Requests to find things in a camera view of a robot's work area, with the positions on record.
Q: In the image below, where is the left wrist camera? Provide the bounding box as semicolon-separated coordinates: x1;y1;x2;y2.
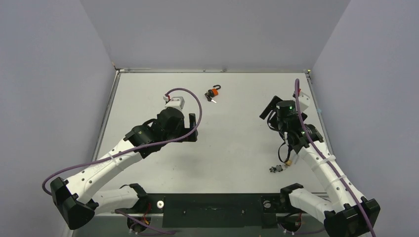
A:
163;95;185;112

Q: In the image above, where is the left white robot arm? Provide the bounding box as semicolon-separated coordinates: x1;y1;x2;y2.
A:
50;107;201;230

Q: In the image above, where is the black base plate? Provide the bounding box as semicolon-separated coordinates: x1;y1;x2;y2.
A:
128;193;299;229

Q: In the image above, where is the brass long-shackle padlock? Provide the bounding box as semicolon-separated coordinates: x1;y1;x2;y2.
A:
269;160;293;173

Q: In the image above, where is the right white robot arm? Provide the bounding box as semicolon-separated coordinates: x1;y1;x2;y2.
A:
259;95;380;237

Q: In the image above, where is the orange padlock with keys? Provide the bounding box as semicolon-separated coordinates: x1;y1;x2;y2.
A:
204;84;221;104

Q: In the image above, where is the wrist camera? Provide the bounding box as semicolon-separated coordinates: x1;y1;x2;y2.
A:
293;91;311;113
163;95;185;112

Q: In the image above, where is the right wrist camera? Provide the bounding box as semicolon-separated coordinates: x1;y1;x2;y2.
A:
293;91;311;113

